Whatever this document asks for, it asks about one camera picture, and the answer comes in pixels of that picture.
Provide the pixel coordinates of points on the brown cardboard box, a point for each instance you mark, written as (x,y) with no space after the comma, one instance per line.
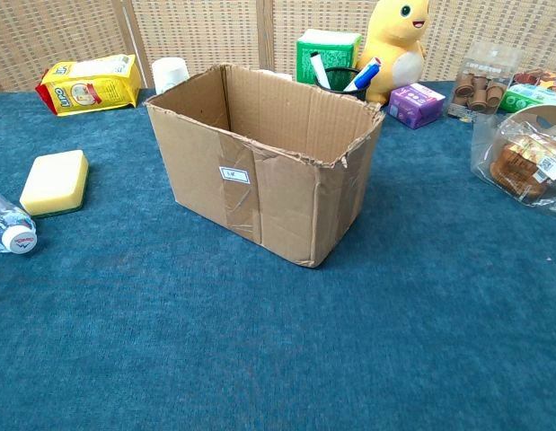
(286,206)

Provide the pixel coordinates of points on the yellow sponge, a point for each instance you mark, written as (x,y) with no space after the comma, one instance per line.
(53,179)

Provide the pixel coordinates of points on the clear plastic water bottle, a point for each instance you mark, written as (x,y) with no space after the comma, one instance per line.
(8,229)

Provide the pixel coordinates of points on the small purple box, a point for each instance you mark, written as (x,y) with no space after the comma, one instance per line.
(414,105)

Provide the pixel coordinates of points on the green tissue box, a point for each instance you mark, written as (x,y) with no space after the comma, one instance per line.
(336,49)

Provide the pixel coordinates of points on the clear package brown cups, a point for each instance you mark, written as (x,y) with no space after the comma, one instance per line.
(479,85)

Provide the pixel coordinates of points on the brown snack packet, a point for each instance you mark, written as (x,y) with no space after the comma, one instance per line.
(547,78)

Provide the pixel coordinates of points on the blue table mat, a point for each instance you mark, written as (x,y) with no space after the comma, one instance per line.
(259,336)

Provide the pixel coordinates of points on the black mesh pen holder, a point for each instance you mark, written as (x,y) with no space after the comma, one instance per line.
(336,78)

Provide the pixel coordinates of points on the white marker black cap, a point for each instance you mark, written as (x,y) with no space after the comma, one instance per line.
(320,69)

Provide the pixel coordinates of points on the blue marker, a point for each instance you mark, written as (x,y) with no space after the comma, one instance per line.
(360,77)

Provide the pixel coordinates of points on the woven folding screen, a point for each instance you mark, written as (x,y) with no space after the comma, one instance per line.
(205,31)

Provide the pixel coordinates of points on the yellow plush duck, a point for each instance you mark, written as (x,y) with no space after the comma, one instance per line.
(394,45)

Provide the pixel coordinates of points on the yellow snack bag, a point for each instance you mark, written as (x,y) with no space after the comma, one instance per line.
(93,87)

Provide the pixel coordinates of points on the clear bag of bread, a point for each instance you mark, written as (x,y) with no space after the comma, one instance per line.
(520,166)

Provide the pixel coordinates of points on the green snack pack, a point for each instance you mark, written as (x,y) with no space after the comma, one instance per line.
(529,96)

